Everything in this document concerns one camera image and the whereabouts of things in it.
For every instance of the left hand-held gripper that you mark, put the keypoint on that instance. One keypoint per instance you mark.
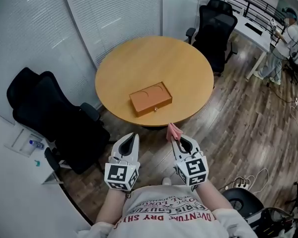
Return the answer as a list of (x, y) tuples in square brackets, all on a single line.
[(120, 175)]

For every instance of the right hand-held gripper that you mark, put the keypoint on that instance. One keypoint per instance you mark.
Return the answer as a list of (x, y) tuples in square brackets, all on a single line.
[(195, 170)]

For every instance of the pink cloth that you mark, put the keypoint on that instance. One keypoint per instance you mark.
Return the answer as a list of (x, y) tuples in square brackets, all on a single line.
[(173, 132)]

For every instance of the orange-brown box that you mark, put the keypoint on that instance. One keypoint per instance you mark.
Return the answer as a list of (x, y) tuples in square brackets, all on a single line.
[(150, 98)]

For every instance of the person's right forearm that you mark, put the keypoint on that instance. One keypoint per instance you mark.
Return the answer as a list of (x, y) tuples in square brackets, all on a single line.
[(209, 197)]

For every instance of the person's left forearm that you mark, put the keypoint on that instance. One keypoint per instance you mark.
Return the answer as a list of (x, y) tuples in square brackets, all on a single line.
[(111, 204)]

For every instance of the person's white shoe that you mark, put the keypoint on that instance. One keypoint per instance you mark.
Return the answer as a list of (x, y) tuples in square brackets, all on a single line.
[(166, 181)]

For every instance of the black padded office chair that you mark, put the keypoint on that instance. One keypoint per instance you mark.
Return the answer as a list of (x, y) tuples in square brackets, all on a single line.
[(21, 83), (64, 128)]

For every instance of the white power strip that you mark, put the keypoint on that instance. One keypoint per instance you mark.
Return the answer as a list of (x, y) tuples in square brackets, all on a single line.
[(239, 185)]

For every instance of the white printed shirt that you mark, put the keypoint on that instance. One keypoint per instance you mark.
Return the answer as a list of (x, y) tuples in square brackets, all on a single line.
[(173, 217)]

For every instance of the black round stool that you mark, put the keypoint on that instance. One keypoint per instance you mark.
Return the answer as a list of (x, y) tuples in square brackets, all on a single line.
[(241, 199)]

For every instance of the clear water bottle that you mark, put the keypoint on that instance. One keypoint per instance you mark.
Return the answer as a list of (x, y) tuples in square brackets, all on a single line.
[(36, 144)]

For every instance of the small teal object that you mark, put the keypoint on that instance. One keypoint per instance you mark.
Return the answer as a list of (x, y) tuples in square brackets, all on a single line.
[(37, 162)]

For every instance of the white low cabinet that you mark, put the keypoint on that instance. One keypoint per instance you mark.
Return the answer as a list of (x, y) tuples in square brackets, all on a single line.
[(22, 145)]

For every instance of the white plug adapter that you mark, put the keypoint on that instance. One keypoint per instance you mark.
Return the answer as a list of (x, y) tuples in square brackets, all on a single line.
[(296, 101)]

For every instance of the black mesh office chair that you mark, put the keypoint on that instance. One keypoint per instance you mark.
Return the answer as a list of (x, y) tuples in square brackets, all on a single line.
[(214, 31)]

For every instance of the white desk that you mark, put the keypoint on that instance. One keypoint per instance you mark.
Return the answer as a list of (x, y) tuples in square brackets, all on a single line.
[(253, 37)]

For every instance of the black flat desk item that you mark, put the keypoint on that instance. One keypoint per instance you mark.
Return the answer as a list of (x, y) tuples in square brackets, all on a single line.
[(253, 28)]

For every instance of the black metal railing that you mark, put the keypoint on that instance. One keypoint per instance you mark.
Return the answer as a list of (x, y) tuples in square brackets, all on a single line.
[(258, 5)]

